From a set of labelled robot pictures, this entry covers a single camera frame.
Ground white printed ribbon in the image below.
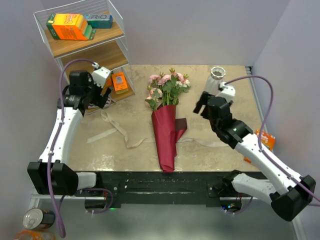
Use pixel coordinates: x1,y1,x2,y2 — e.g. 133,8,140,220
86,110,228,149

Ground red wrapping paper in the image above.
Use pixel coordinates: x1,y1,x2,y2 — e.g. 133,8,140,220
151,104,188,173

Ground pink flower bunch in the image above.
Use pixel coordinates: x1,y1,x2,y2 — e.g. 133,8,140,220
144,68,191,112

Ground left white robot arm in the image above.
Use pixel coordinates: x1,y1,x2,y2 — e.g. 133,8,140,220
27,67,112,196

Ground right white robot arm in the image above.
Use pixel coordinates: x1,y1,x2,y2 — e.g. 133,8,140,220
193,91,316,222

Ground white ribbed vase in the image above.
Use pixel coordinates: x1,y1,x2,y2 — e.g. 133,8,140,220
203,66,226,96

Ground purple wavy cloth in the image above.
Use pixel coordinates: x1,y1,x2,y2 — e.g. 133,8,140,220
87,97,113,110

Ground orange blister pack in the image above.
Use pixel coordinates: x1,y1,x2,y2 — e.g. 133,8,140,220
111,72,129,94

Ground orange razor package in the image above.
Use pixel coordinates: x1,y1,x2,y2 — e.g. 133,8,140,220
243,129,276,164

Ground teal box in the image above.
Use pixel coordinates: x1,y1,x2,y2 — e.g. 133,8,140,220
83,13,113,29

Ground orange sponge pack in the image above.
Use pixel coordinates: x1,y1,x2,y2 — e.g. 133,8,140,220
46,13,96,41

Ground metal tin can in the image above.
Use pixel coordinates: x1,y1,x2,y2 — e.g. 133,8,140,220
22,208,56,231

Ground white wire wooden shelf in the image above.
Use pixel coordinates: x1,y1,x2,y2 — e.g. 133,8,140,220
33,0,135,104

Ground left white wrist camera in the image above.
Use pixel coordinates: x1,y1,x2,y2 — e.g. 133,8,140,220
91,67,111,88

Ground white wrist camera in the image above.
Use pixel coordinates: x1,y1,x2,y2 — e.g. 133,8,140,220
91,67,111,88
217,81,236,103

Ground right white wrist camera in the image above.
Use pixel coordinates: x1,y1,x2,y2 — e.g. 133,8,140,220
217,81,236,103

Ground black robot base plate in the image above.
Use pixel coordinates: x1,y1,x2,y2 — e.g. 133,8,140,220
72,170,253,211

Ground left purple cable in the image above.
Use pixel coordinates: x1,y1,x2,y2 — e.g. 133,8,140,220
46,58,115,239

